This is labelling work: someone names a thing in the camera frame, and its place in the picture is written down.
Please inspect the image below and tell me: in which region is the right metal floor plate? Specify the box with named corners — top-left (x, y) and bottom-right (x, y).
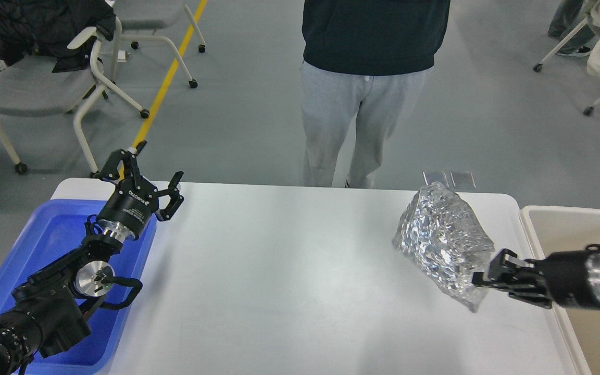
top-left (450, 171), bottom-right (477, 190)

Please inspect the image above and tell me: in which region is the grey chair with jacket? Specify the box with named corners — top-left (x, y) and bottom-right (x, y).
top-left (0, 26), bottom-right (149, 180)

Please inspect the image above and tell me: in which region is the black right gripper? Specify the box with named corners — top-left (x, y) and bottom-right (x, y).
top-left (472, 249), bottom-right (600, 310)

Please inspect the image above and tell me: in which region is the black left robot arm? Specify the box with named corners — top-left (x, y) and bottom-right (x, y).
top-left (0, 141), bottom-right (184, 374)

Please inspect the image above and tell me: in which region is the silver foil bag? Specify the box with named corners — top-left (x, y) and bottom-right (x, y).
top-left (392, 181), bottom-right (495, 313)

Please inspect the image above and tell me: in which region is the person in grey sweatpants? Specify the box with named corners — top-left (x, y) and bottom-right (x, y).
top-left (300, 1), bottom-right (451, 189)

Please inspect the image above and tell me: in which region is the beige plastic bin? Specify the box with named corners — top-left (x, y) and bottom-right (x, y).
top-left (521, 206), bottom-right (600, 374)

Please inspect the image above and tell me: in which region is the seated person at right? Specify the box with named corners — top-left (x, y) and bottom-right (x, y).
top-left (547, 1), bottom-right (594, 57)

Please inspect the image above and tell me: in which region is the yellow floor tape line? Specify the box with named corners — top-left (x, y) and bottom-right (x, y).
top-left (119, 0), bottom-right (208, 180)

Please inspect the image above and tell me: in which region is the left metal floor plate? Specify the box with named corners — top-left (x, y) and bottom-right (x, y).
top-left (423, 171), bottom-right (450, 187)

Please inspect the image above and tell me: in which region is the metal floor plate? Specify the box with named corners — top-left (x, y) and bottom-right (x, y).
top-left (423, 171), bottom-right (450, 187)
top-left (450, 171), bottom-right (477, 190)

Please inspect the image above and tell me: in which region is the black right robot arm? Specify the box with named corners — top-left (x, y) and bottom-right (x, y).
top-left (471, 244), bottom-right (600, 311)

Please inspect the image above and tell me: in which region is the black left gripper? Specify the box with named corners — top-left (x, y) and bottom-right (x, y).
top-left (95, 140), bottom-right (185, 242)

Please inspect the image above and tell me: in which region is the black jacket on chair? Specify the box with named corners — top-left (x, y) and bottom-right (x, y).
top-left (0, 1), bottom-right (115, 73)

